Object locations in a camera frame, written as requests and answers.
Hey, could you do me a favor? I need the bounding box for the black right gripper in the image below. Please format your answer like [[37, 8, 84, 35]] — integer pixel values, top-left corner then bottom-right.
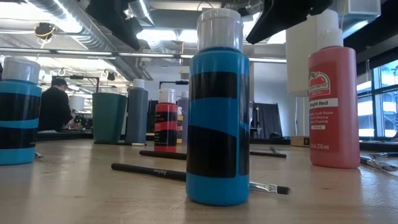
[[245, 0, 333, 44]]

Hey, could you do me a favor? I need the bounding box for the large slate grey paint bottle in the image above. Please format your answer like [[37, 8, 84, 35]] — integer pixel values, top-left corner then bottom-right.
[[125, 78, 149, 144]]

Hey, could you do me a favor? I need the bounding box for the large purple paint bottle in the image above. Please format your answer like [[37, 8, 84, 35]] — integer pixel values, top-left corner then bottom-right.
[[177, 91, 190, 144]]

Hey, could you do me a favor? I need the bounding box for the pink bottle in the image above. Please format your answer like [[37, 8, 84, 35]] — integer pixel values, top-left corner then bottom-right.
[[308, 28, 361, 169]]

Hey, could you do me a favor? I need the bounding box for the small orange yellow paint bottle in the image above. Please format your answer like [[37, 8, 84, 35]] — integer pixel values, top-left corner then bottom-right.
[[177, 106, 184, 144]]

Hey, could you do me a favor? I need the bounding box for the small red paint bottle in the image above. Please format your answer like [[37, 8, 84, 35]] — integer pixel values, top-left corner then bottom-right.
[[154, 88, 178, 153]]

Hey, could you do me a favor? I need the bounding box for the small blue paint bottle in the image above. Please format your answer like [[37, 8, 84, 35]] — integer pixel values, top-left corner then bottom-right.
[[0, 57, 42, 166], [185, 8, 251, 207]]

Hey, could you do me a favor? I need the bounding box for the white shade wooden base lamp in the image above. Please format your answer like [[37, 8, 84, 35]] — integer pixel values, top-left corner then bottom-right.
[[285, 9, 340, 147]]

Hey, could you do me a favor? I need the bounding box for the small white shade lamp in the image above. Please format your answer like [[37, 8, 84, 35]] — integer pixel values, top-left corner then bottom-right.
[[68, 95, 85, 112]]

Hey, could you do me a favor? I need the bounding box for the teal green plastic cup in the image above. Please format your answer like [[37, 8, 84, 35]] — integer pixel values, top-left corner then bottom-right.
[[91, 92, 128, 144]]

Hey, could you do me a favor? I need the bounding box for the dark grey fabric panel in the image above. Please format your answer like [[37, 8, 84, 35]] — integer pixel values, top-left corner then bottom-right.
[[252, 102, 283, 140]]

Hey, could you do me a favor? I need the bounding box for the person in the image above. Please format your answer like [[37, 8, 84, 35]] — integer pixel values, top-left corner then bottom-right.
[[37, 77, 75, 132]]

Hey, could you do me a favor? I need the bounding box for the silver ventilation duct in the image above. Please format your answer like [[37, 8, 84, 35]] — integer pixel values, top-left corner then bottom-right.
[[29, 0, 155, 82]]

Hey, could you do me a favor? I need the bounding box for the black background rig frame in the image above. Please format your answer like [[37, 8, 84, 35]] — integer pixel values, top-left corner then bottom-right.
[[51, 74, 100, 128]]

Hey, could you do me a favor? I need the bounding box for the yellow black ceiling cable reel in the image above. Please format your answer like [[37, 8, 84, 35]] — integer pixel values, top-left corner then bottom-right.
[[33, 21, 57, 40]]

